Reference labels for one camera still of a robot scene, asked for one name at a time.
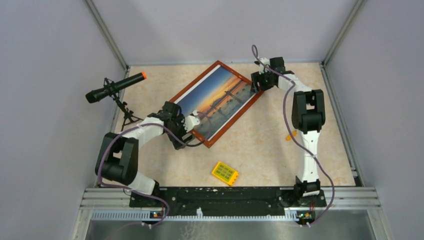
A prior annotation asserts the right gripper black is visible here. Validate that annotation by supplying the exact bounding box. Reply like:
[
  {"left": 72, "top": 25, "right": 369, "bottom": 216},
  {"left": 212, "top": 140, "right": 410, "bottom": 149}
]
[{"left": 250, "top": 69, "right": 274, "bottom": 95}]

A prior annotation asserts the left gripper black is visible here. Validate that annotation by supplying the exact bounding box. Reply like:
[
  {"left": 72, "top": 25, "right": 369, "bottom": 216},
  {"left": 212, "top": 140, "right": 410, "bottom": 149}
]
[{"left": 166, "top": 113, "right": 195, "bottom": 150}]

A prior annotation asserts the red wooden picture frame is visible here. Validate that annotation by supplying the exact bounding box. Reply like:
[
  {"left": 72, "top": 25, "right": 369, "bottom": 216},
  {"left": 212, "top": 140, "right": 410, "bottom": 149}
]
[{"left": 168, "top": 60, "right": 265, "bottom": 149}]

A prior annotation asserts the sunset photo print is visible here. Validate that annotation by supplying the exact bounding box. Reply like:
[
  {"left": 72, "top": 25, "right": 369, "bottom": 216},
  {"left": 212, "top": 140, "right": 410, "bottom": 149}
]
[{"left": 173, "top": 64, "right": 258, "bottom": 141}]

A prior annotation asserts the yellow handled screwdriver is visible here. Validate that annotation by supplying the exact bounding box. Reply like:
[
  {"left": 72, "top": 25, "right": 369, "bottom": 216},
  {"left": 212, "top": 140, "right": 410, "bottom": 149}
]
[{"left": 285, "top": 130, "right": 298, "bottom": 141}]

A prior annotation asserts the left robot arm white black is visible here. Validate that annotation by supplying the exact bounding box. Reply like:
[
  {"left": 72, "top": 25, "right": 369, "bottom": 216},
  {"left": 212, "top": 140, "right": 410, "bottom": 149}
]
[{"left": 95, "top": 101, "right": 201, "bottom": 207}]

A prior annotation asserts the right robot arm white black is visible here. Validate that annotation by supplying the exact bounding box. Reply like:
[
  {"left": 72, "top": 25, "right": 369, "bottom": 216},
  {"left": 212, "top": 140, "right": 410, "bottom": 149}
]
[{"left": 251, "top": 57, "right": 326, "bottom": 206}]

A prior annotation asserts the black mini tripod stand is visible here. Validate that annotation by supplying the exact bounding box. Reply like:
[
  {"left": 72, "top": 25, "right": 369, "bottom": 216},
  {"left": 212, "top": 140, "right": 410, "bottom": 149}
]
[{"left": 103, "top": 77, "right": 143, "bottom": 131}]

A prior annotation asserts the black microphone orange tip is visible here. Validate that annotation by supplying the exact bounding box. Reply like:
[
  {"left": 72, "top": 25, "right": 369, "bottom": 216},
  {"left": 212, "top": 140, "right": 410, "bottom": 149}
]
[{"left": 85, "top": 72, "right": 147, "bottom": 104}]

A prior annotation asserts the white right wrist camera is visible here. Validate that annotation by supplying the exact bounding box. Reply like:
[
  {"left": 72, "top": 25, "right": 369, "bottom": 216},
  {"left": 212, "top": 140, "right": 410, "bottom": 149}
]
[{"left": 258, "top": 57, "right": 270, "bottom": 75}]

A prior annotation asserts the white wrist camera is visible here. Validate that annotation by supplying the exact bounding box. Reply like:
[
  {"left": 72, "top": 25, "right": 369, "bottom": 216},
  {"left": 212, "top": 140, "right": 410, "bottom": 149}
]
[
  {"left": 258, "top": 57, "right": 270, "bottom": 75},
  {"left": 184, "top": 110, "right": 201, "bottom": 133}
]

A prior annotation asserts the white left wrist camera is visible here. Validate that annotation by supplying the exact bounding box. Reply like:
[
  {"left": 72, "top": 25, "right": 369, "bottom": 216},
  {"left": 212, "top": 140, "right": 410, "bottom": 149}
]
[{"left": 184, "top": 110, "right": 201, "bottom": 133}]

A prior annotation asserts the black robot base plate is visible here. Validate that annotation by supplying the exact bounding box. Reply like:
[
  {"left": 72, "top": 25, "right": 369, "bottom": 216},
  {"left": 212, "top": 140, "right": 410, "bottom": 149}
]
[{"left": 129, "top": 186, "right": 327, "bottom": 217}]

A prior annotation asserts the white slotted cable duct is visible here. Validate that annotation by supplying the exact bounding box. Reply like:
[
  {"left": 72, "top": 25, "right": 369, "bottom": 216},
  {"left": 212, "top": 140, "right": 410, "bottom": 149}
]
[{"left": 90, "top": 209, "right": 299, "bottom": 222}]

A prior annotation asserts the aluminium rail frame front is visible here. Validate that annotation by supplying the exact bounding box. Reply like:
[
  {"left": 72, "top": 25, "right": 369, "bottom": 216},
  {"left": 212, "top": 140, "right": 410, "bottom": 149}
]
[{"left": 72, "top": 186, "right": 393, "bottom": 240}]

